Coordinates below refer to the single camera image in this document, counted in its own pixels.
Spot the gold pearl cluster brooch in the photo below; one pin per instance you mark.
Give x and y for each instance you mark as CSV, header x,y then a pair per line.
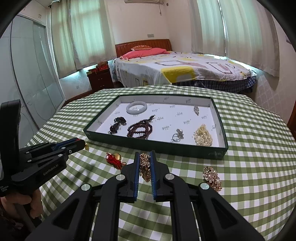
x,y
210,176

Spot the white jade bangle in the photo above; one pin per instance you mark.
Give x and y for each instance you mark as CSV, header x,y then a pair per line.
x,y
136,107

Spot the person's left hand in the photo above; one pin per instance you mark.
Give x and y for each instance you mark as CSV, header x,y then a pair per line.
x,y
34,200

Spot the white curtain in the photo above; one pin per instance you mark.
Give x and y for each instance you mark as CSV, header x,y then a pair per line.
x,y
81,34
239,30

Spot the brown wooden door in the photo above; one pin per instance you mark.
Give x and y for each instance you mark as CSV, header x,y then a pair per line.
x,y
292,122

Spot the red knot gold charm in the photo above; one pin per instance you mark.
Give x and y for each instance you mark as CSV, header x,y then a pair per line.
x,y
114,159

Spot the glass wardrobe door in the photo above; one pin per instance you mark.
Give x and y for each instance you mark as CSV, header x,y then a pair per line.
x,y
27,74

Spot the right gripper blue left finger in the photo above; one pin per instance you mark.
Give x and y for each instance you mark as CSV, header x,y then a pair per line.
x,y
129,191

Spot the dark wooden nightstand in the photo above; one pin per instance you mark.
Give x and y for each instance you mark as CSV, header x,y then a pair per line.
x,y
100,79

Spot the green white checked tablecloth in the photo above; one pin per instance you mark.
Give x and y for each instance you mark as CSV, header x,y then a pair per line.
x,y
257,172

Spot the pink pillow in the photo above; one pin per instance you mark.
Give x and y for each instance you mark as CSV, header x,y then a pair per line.
x,y
143,53

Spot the bed with patterned quilt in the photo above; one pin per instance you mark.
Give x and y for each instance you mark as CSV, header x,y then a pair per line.
x,y
185,69

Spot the dark green jewelry tray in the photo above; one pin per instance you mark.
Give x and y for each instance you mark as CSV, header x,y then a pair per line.
x,y
168,126

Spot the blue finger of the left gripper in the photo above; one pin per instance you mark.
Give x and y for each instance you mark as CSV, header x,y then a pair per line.
x,y
66,143
77,146

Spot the left white curtain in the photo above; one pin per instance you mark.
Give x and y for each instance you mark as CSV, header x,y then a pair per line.
x,y
81,34

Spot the red box on nightstand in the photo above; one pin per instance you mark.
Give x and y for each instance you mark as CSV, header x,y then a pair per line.
x,y
102,65

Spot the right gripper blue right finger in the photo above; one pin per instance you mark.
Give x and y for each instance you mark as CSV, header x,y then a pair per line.
x,y
160,190

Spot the right white curtain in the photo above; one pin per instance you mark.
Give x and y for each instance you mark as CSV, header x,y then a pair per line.
x,y
239,30

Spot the orange patterned pillow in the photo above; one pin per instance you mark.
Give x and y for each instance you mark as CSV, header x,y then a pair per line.
x,y
141,48

